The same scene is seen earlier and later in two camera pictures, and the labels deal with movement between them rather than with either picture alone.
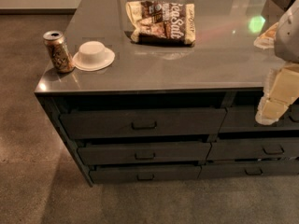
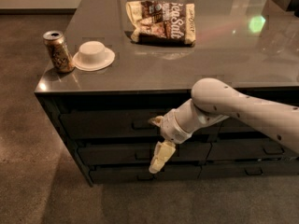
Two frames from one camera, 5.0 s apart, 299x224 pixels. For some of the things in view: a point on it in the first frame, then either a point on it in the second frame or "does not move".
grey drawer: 239,171 does not move
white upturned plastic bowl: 92,55 does not move
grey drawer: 105,175 does not move
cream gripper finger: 266,39 → 157,120
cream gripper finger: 281,88 → 163,152
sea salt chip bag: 162,22 does not move
